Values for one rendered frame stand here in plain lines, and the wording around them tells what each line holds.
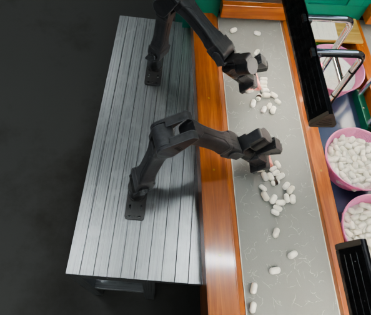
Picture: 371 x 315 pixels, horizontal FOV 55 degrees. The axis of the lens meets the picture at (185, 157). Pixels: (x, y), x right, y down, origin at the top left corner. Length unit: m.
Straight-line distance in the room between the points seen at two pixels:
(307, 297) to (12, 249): 1.46
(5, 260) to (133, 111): 1.05
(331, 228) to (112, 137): 0.87
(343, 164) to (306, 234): 0.34
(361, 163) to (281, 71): 0.51
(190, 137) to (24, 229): 1.35
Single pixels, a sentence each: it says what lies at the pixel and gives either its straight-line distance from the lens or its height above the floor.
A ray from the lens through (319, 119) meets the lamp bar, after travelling 1.10.
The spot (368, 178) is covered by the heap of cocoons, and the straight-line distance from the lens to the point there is 1.51.
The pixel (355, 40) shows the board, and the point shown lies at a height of 0.78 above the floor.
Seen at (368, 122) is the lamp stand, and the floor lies 0.73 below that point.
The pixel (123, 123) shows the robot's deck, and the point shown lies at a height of 0.67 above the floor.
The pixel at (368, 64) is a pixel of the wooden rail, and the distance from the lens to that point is 1.82.
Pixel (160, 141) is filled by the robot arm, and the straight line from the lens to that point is 0.97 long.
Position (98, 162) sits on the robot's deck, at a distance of 1.40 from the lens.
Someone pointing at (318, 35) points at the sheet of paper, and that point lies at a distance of 1.81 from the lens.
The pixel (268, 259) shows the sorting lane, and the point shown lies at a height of 0.74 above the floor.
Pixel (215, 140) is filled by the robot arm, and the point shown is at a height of 1.02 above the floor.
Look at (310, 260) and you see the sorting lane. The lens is 1.30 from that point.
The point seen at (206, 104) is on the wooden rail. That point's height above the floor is 0.76.
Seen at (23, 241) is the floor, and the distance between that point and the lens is 2.08.
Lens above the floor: 1.91
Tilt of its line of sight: 63 degrees down
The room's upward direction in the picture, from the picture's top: 10 degrees clockwise
